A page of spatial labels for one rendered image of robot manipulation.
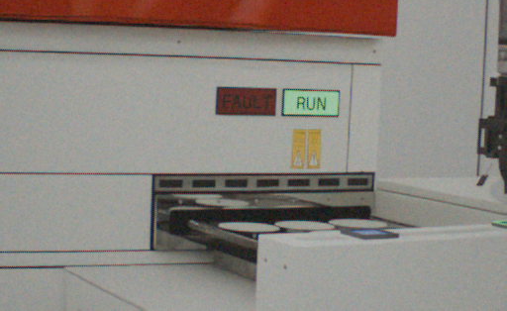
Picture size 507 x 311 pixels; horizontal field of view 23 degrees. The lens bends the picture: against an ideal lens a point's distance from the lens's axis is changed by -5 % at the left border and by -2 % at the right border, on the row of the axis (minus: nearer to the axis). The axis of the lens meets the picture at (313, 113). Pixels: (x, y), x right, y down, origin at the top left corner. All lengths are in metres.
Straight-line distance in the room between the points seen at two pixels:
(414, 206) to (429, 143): 2.05
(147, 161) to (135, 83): 0.13
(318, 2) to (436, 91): 2.13
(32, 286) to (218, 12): 0.55
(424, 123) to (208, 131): 2.18
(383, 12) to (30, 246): 0.76
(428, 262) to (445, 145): 2.70
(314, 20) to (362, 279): 0.72
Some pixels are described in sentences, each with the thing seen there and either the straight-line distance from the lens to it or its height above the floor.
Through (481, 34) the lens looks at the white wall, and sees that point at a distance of 4.47.
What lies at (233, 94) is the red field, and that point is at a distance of 2.23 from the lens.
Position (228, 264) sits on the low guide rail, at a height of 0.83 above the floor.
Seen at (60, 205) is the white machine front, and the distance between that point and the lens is 2.11.
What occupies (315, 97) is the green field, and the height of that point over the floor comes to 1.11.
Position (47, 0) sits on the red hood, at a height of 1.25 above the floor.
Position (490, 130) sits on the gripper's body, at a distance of 1.85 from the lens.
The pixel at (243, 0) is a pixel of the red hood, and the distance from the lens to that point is 2.18.
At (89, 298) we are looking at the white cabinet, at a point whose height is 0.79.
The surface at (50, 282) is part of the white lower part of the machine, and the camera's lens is 2.13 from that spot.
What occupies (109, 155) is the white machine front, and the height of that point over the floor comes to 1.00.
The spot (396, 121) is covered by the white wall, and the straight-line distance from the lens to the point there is 4.26.
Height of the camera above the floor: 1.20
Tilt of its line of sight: 3 degrees down
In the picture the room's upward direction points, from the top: 3 degrees clockwise
